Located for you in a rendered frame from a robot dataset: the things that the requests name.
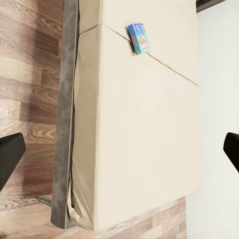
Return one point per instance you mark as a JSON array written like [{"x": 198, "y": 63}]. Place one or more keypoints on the board game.
[{"x": 139, "y": 37}]

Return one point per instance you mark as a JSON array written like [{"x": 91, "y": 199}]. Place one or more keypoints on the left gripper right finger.
[{"x": 231, "y": 148}]

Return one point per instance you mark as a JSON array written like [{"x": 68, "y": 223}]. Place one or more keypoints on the bed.
[{"x": 129, "y": 135}]

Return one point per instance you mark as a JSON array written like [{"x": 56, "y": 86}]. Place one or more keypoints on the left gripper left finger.
[{"x": 12, "y": 148}]

